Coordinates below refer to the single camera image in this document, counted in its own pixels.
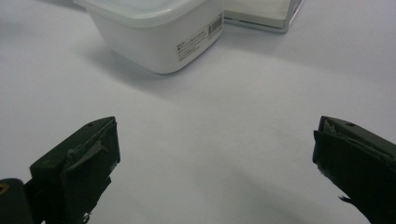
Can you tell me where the flat white box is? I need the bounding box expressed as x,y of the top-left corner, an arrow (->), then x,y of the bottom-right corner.
222,0 -> 305,35

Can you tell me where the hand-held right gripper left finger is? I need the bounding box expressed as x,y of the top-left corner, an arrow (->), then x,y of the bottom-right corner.
23,116 -> 121,224

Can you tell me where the white plastic container with lid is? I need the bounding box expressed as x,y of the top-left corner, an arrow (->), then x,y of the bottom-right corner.
74,0 -> 225,75

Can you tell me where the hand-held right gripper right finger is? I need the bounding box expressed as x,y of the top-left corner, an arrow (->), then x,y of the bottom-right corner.
312,115 -> 396,224

